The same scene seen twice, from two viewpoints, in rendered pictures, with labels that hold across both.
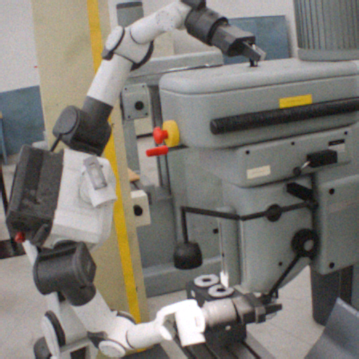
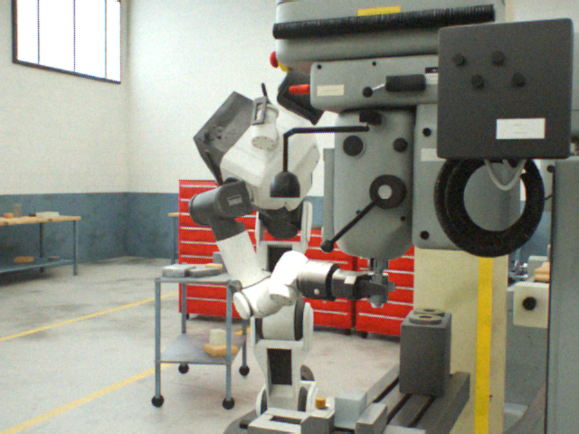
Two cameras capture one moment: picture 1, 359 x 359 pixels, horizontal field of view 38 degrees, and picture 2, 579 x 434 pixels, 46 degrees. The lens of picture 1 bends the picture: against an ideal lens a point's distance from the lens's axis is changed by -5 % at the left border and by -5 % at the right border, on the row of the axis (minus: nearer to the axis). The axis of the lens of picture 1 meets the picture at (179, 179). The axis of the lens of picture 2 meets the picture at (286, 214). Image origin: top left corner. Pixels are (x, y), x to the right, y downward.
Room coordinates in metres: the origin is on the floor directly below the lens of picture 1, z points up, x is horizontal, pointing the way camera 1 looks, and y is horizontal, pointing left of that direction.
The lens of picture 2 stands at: (0.06, -1.11, 1.48)
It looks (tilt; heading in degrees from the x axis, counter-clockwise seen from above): 3 degrees down; 43
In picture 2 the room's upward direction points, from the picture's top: 1 degrees clockwise
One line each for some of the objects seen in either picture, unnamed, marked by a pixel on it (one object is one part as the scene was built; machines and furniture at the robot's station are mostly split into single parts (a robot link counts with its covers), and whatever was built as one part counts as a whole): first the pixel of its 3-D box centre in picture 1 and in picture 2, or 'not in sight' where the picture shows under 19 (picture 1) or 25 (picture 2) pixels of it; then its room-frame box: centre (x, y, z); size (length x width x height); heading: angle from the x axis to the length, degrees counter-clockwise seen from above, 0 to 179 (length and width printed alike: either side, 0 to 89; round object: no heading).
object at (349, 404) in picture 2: not in sight; (350, 409); (1.15, -0.27, 1.01); 0.06 x 0.05 x 0.06; 22
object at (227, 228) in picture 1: (228, 247); (333, 193); (1.28, -0.11, 1.45); 0.04 x 0.04 x 0.21; 19
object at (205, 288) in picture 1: (215, 308); (426, 348); (1.73, -0.08, 1.00); 0.22 x 0.12 x 0.20; 26
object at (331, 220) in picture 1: (325, 211); (469, 184); (1.38, -0.39, 1.47); 0.24 x 0.19 x 0.26; 19
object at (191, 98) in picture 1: (262, 97); (389, 28); (1.32, -0.22, 1.81); 0.47 x 0.26 x 0.16; 109
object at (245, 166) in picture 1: (276, 147); (400, 88); (1.33, -0.25, 1.68); 0.34 x 0.24 x 0.10; 109
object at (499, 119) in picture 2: not in sight; (503, 92); (1.10, -0.60, 1.62); 0.20 x 0.09 x 0.21; 109
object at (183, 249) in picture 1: (187, 252); (285, 183); (1.23, 0.00, 1.47); 0.07 x 0.07 x 0.06
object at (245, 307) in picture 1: (237, 312); (341, 284); (1.30, -0.12, 1.24); 0.13 x 0.12 x 0.10; 12
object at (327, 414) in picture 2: not in sight; (324, 415); (1.13, -0.22, 0.99); 0.12 x 0.06 x 0.04; 22
